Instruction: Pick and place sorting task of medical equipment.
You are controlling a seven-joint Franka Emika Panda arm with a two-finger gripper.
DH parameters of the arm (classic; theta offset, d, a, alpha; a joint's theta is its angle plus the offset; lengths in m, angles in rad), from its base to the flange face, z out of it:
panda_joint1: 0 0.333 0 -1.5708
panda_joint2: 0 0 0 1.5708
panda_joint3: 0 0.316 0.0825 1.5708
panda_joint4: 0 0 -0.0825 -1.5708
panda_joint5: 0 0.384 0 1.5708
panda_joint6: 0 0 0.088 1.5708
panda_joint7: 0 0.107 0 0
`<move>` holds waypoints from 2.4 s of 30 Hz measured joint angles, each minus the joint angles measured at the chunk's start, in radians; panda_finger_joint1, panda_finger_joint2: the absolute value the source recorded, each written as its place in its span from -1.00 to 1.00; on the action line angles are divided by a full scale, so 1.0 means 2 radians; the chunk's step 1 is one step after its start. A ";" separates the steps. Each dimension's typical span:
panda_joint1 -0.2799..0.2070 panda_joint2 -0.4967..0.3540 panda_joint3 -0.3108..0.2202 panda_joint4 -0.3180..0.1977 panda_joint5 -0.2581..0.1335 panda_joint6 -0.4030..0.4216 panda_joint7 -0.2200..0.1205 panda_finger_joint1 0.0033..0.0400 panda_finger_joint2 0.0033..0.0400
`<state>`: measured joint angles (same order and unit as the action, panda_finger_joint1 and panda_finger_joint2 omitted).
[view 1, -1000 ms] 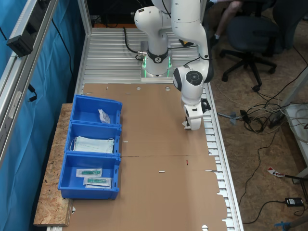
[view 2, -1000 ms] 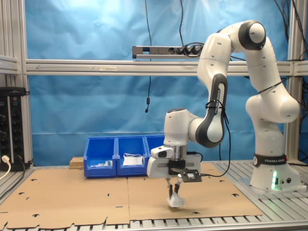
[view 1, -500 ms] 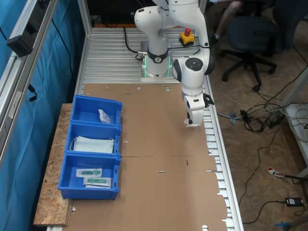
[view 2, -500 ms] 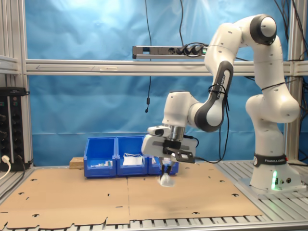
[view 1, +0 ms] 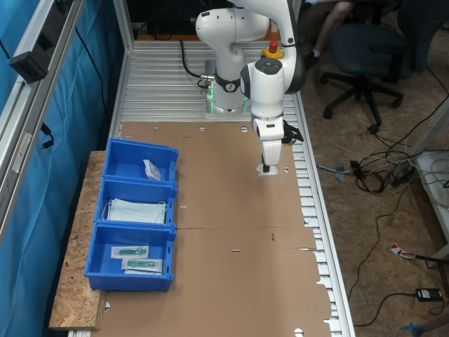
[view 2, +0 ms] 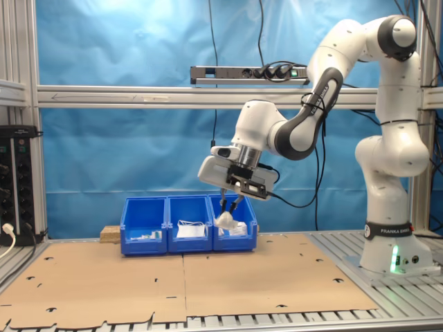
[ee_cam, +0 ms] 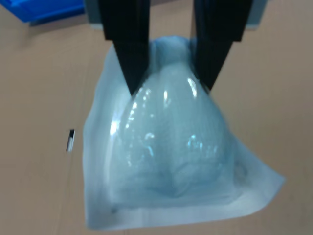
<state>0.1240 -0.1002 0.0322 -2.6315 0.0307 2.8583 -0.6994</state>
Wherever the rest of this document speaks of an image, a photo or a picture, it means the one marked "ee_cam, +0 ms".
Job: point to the white gauze packet clear wrap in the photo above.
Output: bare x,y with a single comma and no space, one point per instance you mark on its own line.
171,151

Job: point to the blue bin holding syringe packets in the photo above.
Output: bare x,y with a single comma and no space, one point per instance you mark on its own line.
41,8

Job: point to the brown cardboard sheet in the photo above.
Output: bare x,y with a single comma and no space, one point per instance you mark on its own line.
44,98

